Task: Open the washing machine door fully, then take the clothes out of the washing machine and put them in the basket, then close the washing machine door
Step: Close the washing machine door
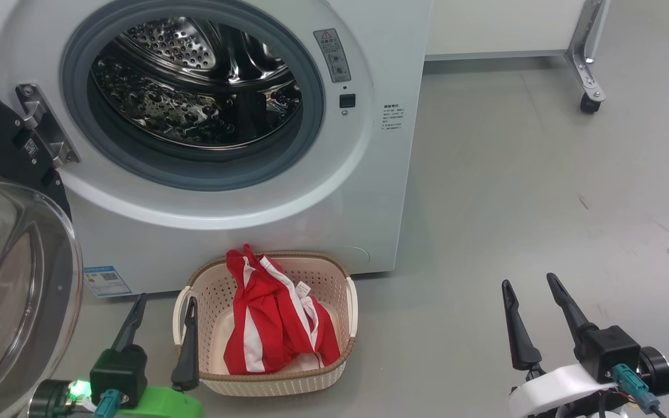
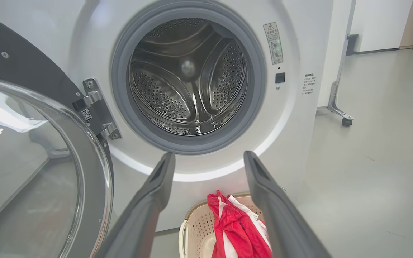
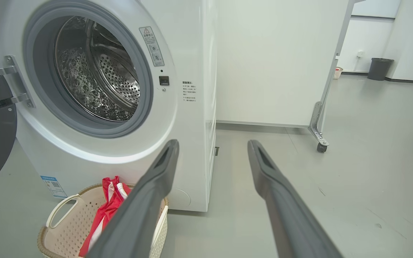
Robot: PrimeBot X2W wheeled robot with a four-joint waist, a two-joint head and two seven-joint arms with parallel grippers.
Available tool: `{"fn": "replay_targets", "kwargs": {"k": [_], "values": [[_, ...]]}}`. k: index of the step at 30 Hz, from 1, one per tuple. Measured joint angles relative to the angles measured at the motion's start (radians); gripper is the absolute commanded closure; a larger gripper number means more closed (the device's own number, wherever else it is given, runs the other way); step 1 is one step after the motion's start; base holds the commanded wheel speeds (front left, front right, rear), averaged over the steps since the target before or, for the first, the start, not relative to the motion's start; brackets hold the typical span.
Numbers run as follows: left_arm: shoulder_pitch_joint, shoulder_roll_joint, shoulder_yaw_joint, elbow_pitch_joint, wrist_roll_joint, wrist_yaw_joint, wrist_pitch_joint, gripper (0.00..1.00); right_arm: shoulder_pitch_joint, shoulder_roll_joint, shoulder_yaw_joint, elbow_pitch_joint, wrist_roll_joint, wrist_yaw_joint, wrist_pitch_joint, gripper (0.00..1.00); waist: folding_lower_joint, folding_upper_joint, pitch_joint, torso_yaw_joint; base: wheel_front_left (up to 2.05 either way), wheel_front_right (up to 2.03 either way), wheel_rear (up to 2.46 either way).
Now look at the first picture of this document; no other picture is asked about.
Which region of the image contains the perforated steel washer drum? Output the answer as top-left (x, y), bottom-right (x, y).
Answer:
top-left (89, 17), bottom-right (303, 150)

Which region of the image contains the white front-load washing machine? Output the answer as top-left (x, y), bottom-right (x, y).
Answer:
top-left (0, 0), bottom-right (434, 297)

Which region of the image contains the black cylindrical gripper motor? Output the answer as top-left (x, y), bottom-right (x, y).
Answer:
top-left (636, 347), bottom-right (669, 397)
top-left (28, 379), bottom-right (74, 418)

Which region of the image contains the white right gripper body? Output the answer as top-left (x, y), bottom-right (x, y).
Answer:
top-left (509, 363), bottom-right (617, 418)

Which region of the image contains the red white striped garment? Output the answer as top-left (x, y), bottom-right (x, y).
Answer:
top-left (223, 244), bottom-right (341, 375)

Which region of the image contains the grey rubber door gasket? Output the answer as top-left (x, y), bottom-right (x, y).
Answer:
top-left (60, 0), bottom-right (325, 192)

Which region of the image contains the black cable teal plug right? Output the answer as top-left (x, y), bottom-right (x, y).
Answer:
top-left (612, 364), bottom-right (669, 418)

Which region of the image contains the black cable teal plug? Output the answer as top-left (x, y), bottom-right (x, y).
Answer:
top-left (612, 364), bottom-right (669, 418)
top-left (93, 389), bottom-right (121, 418)

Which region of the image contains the blue energy label sticker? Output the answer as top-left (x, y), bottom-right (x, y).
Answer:
top-left (83, 266), bottom-right (132, 298)

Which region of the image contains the grey warning sticker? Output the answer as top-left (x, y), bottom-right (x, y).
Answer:
top-left (313, 28), bottom-right (351, 84)

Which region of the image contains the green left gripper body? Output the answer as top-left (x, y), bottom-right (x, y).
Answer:
top-left (117, 386), bottom-right (204, 418)

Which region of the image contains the silver metal door hinge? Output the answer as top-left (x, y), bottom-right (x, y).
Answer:
top-left (15, 83), bottom-right (80, 169)

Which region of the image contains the black cylindrical left gripper motor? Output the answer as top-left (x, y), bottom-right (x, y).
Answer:
top-left (28, 379), bottom-right (74, 418)

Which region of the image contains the cream perforated laundry basket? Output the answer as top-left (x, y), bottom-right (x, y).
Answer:
top-left (173, 251), bottom-right (358, 397)

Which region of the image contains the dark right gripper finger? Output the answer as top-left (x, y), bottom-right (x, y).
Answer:
top-left (546, 273), bottom-right (599, 349)
top-left (501, 280), bottom-right (543, 372)

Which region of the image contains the silver metal cabinet leg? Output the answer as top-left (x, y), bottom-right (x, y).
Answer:
top-left (565, 0), bottom-right (611, 102)

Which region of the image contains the black cylindrical right gripper motor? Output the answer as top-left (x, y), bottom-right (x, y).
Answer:
top-left (636, 347), bottom-right (669, 397)

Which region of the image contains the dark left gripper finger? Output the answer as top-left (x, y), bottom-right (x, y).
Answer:
top-left (111, 293), bottom-right (148, 352)
top-left (171, 297), bottom-right (200, 392)

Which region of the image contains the black cable teal plug left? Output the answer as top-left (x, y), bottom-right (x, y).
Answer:
top-left (93, 389), bottom-right (121, 418)

